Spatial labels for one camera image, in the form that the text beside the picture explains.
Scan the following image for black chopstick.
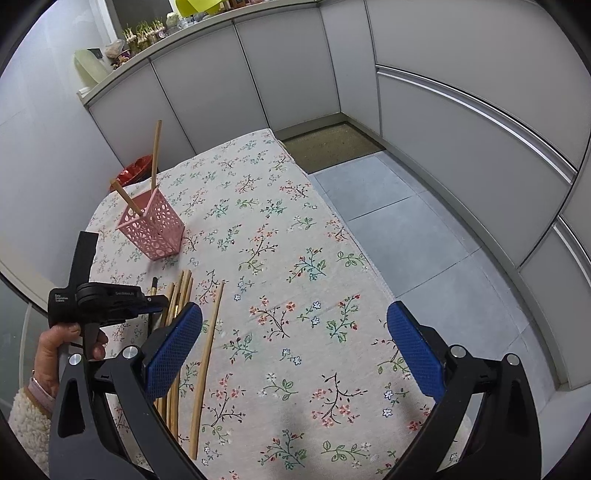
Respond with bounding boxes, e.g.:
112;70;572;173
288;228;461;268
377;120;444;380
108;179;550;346
147;277;160;335

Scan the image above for brown doormat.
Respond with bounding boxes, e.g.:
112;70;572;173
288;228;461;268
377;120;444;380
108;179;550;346
281;122;387;175

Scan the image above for pink wristband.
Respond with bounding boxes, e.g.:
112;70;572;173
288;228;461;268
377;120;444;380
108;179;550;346
28;376;57;411

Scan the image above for grey countertop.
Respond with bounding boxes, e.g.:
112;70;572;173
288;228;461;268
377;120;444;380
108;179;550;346
76;0;320;108

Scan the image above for sprouting garlic bulbs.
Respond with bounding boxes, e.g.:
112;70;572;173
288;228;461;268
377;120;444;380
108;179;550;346
122;17;168;53

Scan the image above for person's left hand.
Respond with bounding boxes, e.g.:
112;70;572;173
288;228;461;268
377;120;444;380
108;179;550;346
31;323;110;389

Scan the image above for yellow cloth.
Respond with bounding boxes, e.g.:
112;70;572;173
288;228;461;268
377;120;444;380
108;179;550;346
175;0;223;17

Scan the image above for pale green cutting board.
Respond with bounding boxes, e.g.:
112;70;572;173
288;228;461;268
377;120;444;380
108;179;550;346
74;48;112;90

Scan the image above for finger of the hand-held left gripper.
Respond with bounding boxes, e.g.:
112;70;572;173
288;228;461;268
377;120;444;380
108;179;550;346
142;294;171;320

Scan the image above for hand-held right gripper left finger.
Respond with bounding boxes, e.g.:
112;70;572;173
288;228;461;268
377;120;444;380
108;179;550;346
48;302;205;480

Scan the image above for grey drawer cabinets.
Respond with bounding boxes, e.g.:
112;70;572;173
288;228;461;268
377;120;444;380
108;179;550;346
318;0;591;393

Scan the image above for floral tablecloth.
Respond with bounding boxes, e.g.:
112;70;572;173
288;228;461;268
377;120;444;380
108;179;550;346
88;129;468;480

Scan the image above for trash bin with red bag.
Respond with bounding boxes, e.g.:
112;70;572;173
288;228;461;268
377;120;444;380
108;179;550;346
109;155;156;193

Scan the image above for grey base cabinets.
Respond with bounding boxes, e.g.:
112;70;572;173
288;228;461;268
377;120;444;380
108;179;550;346
87;6;343;172

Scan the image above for person's left forearm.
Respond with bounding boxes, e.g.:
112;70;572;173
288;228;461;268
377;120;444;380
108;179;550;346
7;387;53;477

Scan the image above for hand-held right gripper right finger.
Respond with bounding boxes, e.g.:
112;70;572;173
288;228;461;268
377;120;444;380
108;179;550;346
382;300;544;480

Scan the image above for wooden chopstick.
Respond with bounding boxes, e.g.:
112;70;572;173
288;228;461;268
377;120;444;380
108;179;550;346
189;281;225;459
156;282;177;416
148;120;163;197
111;181;143;217
168;270;191;441
174;277;195;444
163;270;185;430

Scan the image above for pink perforated utensil holder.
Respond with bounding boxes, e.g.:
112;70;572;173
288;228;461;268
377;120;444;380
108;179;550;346
115;187;186;262

